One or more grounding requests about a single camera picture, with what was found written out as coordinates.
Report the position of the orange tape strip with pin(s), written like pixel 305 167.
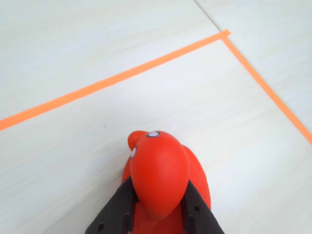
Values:
pixel 268 88
pixel 97 85

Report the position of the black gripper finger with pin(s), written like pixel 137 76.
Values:
pixel 114 207
pixel 200 214

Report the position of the red rubber duck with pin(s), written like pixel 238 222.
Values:
pixel 158 170

